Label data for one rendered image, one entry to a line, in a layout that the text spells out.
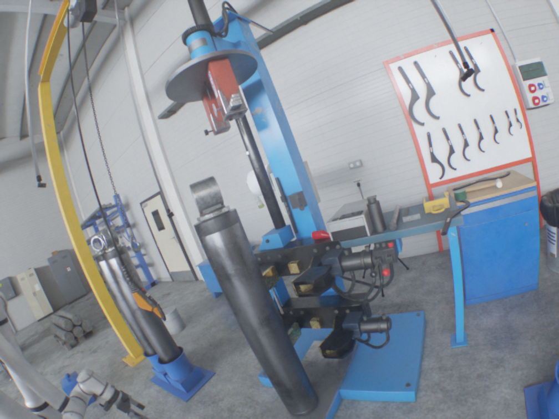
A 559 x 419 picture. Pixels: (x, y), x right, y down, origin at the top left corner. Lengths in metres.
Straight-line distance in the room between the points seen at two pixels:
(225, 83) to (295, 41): 2.40
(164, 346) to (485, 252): 2.78
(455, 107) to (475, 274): 1.80
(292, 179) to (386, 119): 1.72
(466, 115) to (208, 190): 2.78
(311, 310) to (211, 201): 1.10
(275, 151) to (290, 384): 1.48
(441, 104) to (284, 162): 2.03
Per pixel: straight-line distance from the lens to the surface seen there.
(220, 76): 1.36
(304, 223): 1.81
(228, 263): 1.14
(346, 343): 1.59
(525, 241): 2.34
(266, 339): 1.32
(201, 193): 1.14
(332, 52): 3.42
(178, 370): 2.58
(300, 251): 1.65
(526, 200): 2.23
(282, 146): 1.76
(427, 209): 1.59
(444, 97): 3.16
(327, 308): 1.82
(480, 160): 3.24
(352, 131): 3.23
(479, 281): 2.38
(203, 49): 1.64
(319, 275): 1.34
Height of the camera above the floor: 1.55
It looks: 8 degrees down
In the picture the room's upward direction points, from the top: 20 degrees counter-clockwise
